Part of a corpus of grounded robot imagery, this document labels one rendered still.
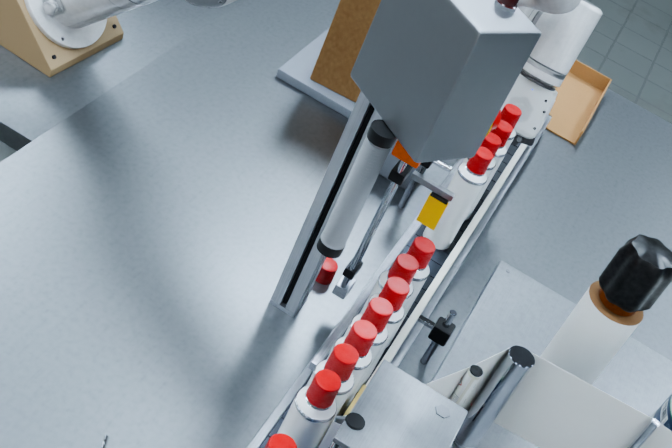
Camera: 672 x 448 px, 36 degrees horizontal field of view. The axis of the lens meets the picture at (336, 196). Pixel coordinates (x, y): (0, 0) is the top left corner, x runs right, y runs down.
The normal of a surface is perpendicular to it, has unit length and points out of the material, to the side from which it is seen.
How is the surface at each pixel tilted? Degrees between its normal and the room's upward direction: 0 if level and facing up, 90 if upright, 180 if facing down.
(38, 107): 0
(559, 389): 90
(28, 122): 0
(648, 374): 0
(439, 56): 90
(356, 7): 90
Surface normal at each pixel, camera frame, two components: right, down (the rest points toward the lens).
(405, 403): 0.33, -0.72
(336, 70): -0.34, 0.51
